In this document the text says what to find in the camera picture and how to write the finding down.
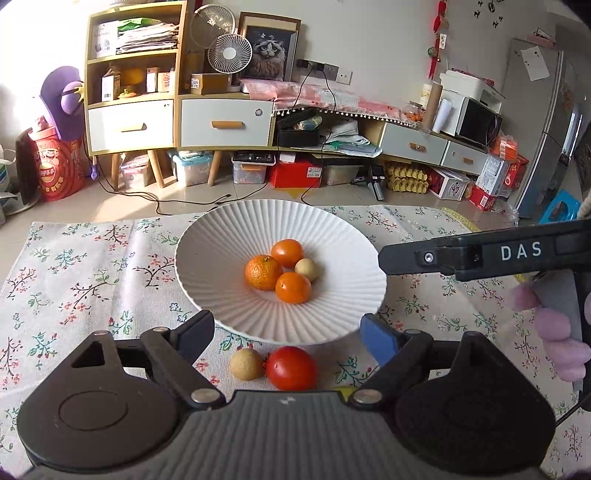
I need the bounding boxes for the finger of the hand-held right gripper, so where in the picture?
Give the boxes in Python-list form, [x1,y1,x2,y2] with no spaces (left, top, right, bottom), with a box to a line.
[378,234,484,277]

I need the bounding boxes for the small mandarin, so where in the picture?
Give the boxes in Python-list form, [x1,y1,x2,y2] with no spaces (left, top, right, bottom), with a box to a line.
[245,255,284,291]

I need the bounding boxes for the pink tasselled cloth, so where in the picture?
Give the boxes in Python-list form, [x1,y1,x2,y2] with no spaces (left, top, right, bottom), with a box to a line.
[240,78,416,123]

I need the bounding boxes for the white appliance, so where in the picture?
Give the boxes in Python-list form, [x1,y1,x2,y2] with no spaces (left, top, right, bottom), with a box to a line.
[438,69,506,114]

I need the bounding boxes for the silver refrigerator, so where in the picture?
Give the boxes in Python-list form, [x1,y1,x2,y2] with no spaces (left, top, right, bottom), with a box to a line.
[501,39,591,217]

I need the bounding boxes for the cardboard tube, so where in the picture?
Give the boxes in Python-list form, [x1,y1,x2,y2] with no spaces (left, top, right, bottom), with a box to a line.
[422,80,444,130]

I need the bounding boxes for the red printed bucket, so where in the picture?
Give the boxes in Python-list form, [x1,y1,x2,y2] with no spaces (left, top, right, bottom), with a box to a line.
[28,127,86,201]

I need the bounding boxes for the yellow egg cartons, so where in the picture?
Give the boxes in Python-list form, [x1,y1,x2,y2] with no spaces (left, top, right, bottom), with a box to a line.
[387,165,430,193]

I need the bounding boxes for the grey desk fan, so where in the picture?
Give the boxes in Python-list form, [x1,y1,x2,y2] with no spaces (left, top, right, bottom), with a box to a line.
[191,4,236,49]

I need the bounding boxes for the red box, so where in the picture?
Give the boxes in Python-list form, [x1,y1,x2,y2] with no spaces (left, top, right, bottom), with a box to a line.
[269,159,322,189]

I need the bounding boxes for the white paper note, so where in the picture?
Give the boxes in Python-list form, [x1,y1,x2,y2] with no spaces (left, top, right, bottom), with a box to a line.
[519,46,550,81]

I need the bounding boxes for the brown cardboard box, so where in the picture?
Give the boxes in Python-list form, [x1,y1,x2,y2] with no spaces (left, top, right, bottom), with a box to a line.
[191,73,229,95]

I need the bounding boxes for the white carton box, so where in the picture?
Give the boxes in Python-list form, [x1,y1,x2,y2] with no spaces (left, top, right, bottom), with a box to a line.
[92,22,118,58]

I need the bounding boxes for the clear storage box pink contents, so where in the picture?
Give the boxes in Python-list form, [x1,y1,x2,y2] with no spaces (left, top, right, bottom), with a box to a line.
[119,154,151,190]

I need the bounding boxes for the wooden shelf cabinet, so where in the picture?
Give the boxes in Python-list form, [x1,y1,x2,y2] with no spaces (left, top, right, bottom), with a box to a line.
[84,0,278,190]

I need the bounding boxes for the small beige fruit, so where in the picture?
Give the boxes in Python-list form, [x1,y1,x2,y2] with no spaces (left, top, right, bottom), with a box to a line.
[294,258,320,282]
[230,348,264,381]

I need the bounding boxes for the stack of papers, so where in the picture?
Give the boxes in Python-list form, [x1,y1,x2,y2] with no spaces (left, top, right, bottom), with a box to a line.
[115,18,180,55]

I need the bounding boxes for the person's right hand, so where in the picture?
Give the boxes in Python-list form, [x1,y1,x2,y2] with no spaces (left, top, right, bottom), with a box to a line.
[512,272,591,383]

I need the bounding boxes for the low wooden cabinet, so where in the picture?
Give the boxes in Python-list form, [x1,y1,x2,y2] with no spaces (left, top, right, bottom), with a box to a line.
[272,104,490,176]

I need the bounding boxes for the black case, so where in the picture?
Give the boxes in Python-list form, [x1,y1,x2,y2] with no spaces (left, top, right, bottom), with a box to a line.
[277,129,324,148]

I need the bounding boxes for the white drawer wooden handle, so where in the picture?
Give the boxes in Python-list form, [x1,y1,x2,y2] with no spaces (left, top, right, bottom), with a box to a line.
[180,98,275,147]
[88,99,175,154]

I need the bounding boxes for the purple plush toy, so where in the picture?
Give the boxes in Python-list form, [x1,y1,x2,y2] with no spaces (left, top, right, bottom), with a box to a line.
[41,66,86,141]

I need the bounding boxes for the orange tomato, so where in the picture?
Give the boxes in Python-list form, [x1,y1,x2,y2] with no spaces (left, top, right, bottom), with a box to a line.
[270,239,304,269]
[275,272,312,304]

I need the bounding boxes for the red hanging decoration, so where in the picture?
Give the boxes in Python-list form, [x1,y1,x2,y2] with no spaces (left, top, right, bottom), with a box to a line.
[427,0,448,79]

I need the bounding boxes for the white ribbed bowl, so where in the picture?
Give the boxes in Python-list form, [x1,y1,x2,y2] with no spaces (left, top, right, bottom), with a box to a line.
[174,199,387,346]

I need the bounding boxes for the clear storage box black lid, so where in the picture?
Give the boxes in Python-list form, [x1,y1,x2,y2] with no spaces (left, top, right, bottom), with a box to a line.
[232,152,277,185]

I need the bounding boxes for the black microwave oven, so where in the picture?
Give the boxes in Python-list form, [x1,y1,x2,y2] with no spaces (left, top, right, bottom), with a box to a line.
[455,97,503,151]

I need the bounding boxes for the clear storage box blue lid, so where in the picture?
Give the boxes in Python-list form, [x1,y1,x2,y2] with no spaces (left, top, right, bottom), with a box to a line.
[173,152,213,188]

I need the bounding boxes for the white box blue print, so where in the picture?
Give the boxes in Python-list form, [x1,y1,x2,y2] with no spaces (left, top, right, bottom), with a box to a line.
[429,167,474,200]

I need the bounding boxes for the red tomato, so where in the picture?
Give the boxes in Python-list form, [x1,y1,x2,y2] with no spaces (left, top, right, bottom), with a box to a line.
[263,346,319,391]

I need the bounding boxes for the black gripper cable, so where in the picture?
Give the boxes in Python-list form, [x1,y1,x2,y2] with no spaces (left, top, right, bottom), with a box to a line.
[555,399,585,428]

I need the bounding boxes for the red and white boxes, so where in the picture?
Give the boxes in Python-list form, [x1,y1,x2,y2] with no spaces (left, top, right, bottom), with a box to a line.
[468,134,529,210]

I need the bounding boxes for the floral tablecloth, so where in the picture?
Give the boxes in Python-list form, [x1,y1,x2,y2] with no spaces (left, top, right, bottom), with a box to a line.
[0,205,591,467]

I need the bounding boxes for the grey drawer wooden handle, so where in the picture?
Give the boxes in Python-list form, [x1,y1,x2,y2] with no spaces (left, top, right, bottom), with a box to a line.
[382,124,448,166]
[441,140,489,175]

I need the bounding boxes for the wall power outlets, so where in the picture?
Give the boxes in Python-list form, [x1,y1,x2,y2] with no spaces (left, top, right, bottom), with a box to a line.
[298,59,352,85]

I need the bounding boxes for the white desk fan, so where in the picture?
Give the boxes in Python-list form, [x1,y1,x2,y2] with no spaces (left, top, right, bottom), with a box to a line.
[207,33,253,88]

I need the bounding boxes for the milk carton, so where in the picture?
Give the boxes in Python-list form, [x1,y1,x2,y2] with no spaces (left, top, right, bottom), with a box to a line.
[102,65,122,102]

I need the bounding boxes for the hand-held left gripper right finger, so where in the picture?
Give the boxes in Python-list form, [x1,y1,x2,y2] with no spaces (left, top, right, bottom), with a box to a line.
[348,313,509,409]

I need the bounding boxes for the black handheld device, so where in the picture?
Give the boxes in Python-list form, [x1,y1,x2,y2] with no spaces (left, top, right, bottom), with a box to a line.
[367,165,386,200]

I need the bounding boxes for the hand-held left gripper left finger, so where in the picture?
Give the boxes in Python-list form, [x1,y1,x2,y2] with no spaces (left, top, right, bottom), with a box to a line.
[69,310,227,409]

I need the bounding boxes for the framed cat picture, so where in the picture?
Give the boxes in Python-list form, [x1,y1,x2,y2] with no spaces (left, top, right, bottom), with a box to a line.
[238,12,302,83]

